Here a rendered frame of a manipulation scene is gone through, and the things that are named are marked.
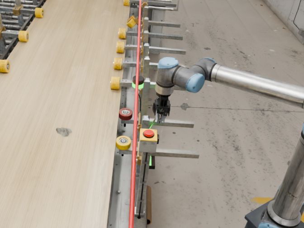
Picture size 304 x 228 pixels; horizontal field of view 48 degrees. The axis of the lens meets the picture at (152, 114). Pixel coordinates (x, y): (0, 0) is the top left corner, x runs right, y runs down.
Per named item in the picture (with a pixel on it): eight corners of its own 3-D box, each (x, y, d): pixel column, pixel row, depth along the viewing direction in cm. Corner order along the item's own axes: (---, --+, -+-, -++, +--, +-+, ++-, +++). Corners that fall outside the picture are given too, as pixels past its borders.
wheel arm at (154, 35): (182, 38, 281) (182, 34, 279) (182, 40, 278) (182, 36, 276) (121, 33, 278) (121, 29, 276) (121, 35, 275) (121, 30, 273)
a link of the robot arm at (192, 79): (209, 70, 153) (186, 60, 158) (197, 80, 145) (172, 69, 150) (205, 87, 158) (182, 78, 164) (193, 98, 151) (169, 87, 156)
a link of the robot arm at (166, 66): (173, 67, 149) (154, 59, 154) (169, 91, 157) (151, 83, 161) (183, 60, 156) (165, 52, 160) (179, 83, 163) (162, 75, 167)
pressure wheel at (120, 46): (124, 40, 254) (123, 49, 251) (124, 45, 261) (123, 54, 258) (116, 39, 253) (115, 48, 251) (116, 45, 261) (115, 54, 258)
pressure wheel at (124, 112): (131, 122, 209) (132, 107, 202) (131, 130, 203) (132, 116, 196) (118, 121, 209) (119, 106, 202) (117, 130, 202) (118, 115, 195)
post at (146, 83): (143, 143, 211) (150, 77, 182) (143, 147, 209) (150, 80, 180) (137, 143, 211) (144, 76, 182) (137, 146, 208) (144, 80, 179)
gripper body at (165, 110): (154, 116, 168) (156, 96, 161) (153, 106, 175) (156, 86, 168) (169, 117, 169) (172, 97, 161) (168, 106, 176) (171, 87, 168)
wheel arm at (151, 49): (184, 52, 261) (185, 48, 259) (185, 54, 259) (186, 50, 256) (119, 47, 258) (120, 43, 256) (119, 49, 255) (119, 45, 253)
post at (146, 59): (143, 118, 231) (149, 55, 202) (143, 121, 229) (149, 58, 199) (138, 118, 231) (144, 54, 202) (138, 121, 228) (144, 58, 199)
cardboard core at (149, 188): (151, 185, 264) (152, 218, 240) (150, 192, 269) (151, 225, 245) (141, 185, 263) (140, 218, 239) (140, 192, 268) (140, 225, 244)
